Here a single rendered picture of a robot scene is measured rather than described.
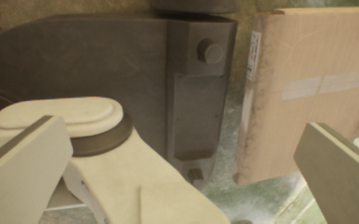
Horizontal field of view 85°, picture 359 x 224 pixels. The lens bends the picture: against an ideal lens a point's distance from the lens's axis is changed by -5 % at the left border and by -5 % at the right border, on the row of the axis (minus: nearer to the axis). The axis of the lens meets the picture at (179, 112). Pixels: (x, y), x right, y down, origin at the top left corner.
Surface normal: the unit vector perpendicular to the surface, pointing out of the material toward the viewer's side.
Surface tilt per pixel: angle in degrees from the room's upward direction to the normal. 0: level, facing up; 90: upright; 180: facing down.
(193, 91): 0
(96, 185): 90
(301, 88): 0
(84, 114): 90
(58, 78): 0
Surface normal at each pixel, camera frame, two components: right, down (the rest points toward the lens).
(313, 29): 0.20, 0.50
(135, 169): 0.04, -0.86
